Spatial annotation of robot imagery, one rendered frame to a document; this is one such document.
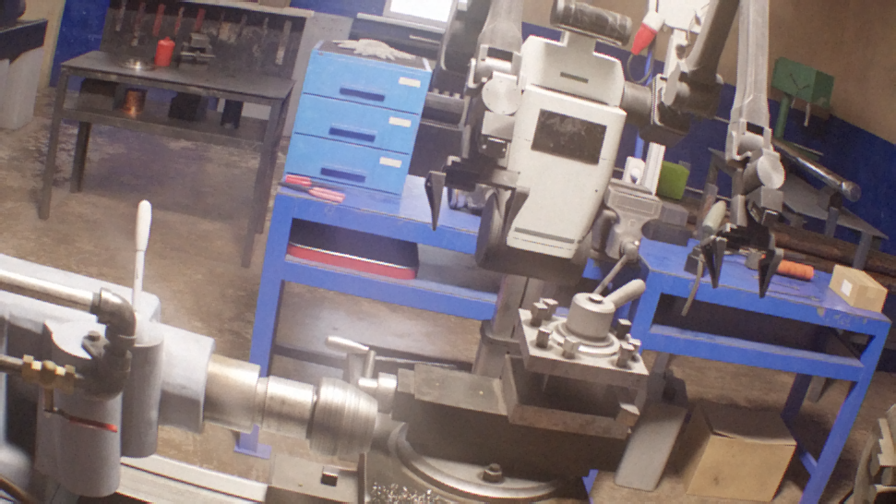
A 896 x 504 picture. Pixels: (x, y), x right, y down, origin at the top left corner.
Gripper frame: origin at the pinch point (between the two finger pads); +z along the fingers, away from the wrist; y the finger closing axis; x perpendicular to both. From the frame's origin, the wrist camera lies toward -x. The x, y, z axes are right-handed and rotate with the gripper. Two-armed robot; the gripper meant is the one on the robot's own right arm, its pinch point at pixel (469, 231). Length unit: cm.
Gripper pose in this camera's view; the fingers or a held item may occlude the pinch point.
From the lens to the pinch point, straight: 142.2
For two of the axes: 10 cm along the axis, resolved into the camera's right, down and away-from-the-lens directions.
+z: -1.6, 9.6, -2.4
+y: 9.7, 2.0, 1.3
